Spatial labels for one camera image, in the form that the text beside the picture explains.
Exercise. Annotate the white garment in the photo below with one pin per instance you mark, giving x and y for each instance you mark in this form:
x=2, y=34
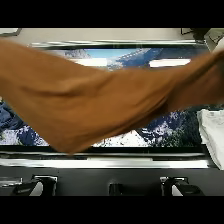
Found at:
x=213, y=133

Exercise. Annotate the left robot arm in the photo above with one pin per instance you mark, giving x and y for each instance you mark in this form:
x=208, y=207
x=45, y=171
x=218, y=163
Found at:
x=30, y=189

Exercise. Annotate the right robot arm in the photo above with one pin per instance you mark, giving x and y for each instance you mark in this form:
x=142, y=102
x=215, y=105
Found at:
x=183, y=189

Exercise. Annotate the silver frame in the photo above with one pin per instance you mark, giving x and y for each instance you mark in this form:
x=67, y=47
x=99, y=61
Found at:
x=100, y=163

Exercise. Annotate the brown garment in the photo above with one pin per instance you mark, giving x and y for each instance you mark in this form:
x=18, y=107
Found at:
x=86, y=103

